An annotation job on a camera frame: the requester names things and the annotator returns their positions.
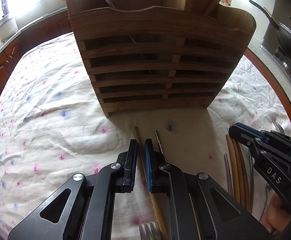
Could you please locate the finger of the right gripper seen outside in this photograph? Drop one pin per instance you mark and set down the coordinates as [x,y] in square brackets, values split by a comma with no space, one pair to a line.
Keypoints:
[253,139]

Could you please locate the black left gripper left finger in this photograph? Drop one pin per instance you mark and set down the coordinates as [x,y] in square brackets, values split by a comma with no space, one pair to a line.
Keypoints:
[82,207]

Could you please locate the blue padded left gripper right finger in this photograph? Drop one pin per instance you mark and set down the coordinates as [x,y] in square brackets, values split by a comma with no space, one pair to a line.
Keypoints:
[199,208]

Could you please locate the light wooden chopstick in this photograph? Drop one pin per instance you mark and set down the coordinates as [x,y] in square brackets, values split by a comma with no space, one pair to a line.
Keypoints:
[155,204]

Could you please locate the wooden utensil holder caddy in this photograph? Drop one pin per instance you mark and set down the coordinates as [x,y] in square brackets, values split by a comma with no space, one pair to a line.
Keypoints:
[146,54]

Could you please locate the dark metal chopstick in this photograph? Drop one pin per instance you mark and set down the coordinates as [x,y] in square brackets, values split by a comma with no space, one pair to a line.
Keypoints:
[160,156]

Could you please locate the person right hand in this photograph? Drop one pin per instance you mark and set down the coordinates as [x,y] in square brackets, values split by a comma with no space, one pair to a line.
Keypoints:
[275,218]

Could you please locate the metal chopsticks on cloth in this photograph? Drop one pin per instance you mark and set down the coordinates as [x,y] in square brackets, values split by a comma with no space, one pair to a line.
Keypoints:
[228,176]

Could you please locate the wooden chopstick bundle on cloth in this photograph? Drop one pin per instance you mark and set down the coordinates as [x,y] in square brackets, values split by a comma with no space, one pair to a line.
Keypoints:
[240,185]

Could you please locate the silver fork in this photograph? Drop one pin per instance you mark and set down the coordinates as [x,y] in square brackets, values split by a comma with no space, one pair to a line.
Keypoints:
[150,231]

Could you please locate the white floral tablecloth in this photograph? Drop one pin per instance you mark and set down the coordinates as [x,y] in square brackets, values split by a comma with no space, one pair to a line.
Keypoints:
[52,126]

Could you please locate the dark lower cabinets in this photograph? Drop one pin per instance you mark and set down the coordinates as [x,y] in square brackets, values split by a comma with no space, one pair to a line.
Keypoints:
[43,29]

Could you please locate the large white cooker pot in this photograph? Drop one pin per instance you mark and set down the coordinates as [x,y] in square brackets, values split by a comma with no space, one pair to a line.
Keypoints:
[8,26]

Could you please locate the black wok with handle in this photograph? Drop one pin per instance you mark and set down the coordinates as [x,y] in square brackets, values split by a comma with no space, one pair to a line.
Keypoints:
[283,32]

